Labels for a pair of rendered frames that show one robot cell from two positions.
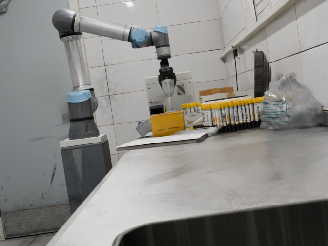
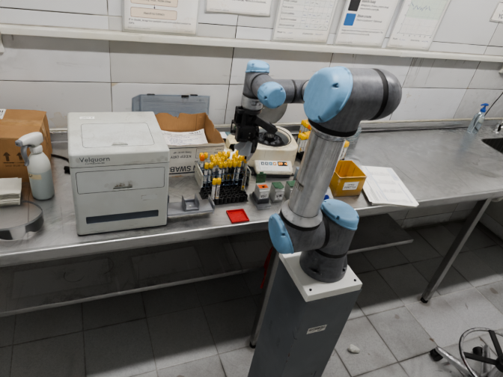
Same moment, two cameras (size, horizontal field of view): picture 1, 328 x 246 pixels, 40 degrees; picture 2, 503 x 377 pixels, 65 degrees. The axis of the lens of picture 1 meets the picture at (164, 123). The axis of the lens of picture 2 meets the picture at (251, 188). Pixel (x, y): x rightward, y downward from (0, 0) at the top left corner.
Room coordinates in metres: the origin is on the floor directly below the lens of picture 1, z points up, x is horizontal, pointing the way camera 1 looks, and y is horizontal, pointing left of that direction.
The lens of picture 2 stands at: (2.89, 1.09, 1.77)
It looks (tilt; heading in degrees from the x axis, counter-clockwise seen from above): 34 degrees down; 241
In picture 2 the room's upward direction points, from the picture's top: 11 degrees clockwise
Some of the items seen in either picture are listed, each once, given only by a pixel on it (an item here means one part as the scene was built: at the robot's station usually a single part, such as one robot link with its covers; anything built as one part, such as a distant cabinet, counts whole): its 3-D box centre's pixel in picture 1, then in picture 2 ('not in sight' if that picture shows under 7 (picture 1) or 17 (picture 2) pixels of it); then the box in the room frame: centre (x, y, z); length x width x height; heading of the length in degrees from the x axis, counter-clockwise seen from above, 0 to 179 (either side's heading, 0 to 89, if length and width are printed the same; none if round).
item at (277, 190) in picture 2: not in sight; (276, 191); (2.17, 0.00, 0.91); 0.05 x 0.04 x 0.07; 89
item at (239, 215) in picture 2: not in sight; (237, 215); (2.36, 0.08, 0.88); 0.07 x 0.07 x 0.01; 89
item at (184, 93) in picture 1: (171, 99); (122, 170); (2.75, -0.07, 1.03); 0.31 x 0.27 x 0.30; 179
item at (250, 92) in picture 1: (227, 105); (186, 143); (2.44, -0.36, 0.95); 0.29 x 0.25 x 0.15; 89
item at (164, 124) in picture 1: (169, 125); (343, 178); (1.84, -0.02, 0.93); 0.13 x 0.13 x 0.10; 85
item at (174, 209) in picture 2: not in sight; (183, 205); (2.56, 0.03, 0.92); 0.21 x 0.07 x 0.05; 179
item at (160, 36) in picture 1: (160, 37); (256, 79); (2.32, -0.04, 1.35); 0.09 x 0.08 x 0.11; 88
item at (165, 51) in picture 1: (162, 52); (252, 102); (2.32, -0.05, 1.27); 0.08 x 0.08 x 0.05
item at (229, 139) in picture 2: not in sight; (228, 149); (2.26, -0.33, 0.92); 0.24 x 0.12 x 0.10; 89
